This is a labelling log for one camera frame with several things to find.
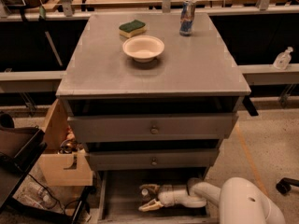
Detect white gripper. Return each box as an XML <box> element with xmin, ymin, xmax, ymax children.
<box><xmin>138</xmin><ymin>184</ymin><xmax>189</xmax><ymax>212</ymax></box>

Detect clear plastic water bottle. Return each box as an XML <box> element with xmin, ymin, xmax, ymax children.
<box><xmin>141</xmin><ymin>189</ymin><xmax>150</xmax><ymax>203</ymax></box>

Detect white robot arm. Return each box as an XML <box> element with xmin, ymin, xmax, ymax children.
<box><xmin>138</xmin><ymin>177</ymin><xmax>286</xmax><ymax>224</ymax></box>

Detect grey open bottom drawer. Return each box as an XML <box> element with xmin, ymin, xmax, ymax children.
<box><xmin>97</xmin><ymin>169</ymin><xmax>219</xmax><ymax>224</ymax></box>

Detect grey middle drawer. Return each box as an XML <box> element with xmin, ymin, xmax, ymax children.
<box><xmin>87</xmin><ymin>148</ymin><xmax>219</xmax><ymax>171</ymax></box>

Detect grey top drawer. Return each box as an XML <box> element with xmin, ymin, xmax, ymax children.
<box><xmin>68</xmin><ymin>113</ymin><xmax>238</xmax><ymax>143</ymax></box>

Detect grey drawer cabinet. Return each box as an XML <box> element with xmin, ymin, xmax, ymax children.
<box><xmin>55</xmin><ymin>12</ymin><xmax>252</xmax><ymax>173</ymax></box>

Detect plastic bottle on floor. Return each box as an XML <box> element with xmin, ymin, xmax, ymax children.
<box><xmin>28</xmin><ymin>182</ymin><xmax>57</xmax><ymax>209</ymax></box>

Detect clear soap dispenser bottle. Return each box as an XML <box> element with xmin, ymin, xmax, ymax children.
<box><xmin>273</xmin><ymin>47</ymin><xmax>293</xmax><ymax>70</ymax></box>

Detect light wooden box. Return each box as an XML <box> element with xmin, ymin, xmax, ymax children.
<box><xmin>38</xmin><ymin>99</ymin><xmax>93</xmax><ymax>186</ymax></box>

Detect black chair caster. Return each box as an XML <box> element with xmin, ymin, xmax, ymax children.
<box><xmin>276</xmin><ymin>177</ymin><xmax>299</xmax><ymax>195</ymax></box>

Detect black cart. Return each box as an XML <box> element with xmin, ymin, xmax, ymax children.
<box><xmin>0</xmin><ymin>112</ymin><xmax>93</xmax><ymax>224</ymax></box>

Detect white bowl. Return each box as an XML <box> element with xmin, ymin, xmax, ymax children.
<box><xmin>122</xmin><ymin>35</ymin><xmax>164</xmax><ymax>63</ymax></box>

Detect green yellow sponge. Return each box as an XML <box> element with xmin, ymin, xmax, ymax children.
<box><xmin>119</xmin><ymin>20</ymin><xmax>146</xmax><ymax>38</ymax></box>

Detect blue silver drink can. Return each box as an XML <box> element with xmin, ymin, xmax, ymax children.
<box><xmin>179</xmin><ymin>0</ymin><xmax>195</xmax><ymax>36</ymax></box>

